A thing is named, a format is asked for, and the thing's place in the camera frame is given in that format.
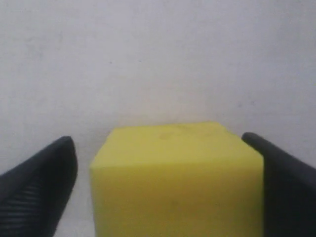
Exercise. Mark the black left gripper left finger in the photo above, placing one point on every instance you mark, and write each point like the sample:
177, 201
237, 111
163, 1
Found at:
34, 194

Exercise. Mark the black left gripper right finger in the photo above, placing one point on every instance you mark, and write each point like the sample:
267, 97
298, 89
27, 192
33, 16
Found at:
289, 191

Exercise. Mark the yellow foam cube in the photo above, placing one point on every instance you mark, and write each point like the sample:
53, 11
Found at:
177, 180

